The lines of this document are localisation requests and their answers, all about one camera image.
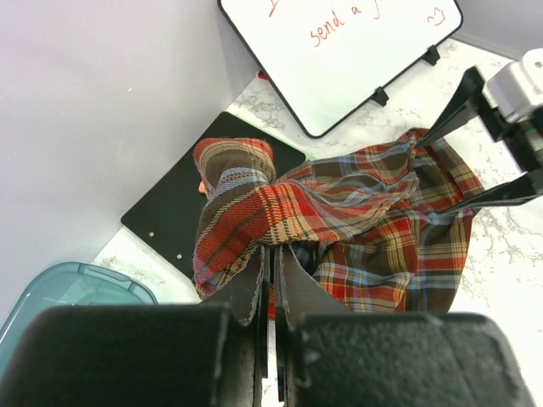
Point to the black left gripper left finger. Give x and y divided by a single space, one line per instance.
209 354

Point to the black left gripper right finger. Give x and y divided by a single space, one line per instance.
328 355

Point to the teal plastic bin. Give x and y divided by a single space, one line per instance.
73 283

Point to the plaid long sleeve shirt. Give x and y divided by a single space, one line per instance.
374 228

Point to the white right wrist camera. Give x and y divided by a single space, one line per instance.
517 87

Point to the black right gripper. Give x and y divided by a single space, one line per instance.
523 140

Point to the black clipboard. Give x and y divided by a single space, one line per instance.
166 217

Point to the white dry-erase board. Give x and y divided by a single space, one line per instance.
325 59

